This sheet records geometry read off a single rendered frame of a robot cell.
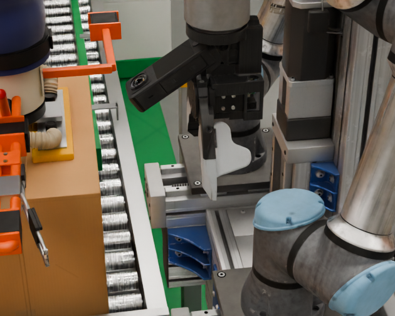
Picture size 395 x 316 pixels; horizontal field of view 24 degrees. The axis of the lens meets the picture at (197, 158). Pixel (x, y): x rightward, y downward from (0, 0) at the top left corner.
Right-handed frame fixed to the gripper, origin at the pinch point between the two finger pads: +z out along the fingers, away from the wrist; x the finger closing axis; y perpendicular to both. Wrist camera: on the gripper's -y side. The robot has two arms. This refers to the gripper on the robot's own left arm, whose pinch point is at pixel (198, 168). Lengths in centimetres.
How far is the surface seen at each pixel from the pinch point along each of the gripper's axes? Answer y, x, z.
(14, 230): -28, 46, 42
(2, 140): -32, 79, 42
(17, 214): -28, 51, 42
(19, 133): -28, 80, 41
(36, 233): -24, 45, 42
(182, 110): 15, 128, 66
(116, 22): -2, 135, 42
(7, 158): -30, 72, 43
